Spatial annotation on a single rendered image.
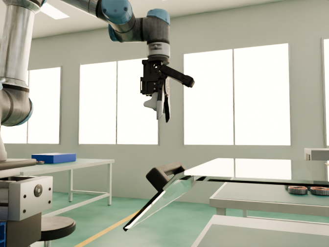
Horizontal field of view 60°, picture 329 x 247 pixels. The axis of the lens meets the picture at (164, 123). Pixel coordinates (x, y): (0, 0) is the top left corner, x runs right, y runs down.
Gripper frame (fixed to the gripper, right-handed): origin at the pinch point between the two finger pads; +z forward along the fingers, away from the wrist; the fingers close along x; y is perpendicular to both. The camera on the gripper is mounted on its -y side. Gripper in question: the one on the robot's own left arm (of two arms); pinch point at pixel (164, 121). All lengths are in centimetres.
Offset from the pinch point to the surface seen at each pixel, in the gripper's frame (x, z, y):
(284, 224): -39, 41, -42
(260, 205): -79, 42, -38
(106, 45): -435, -179, 205
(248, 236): -20, 40, -27
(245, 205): -81, 43, -30
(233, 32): -398, -173, -39
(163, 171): 52, 10, -10
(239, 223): -36, 41, -24
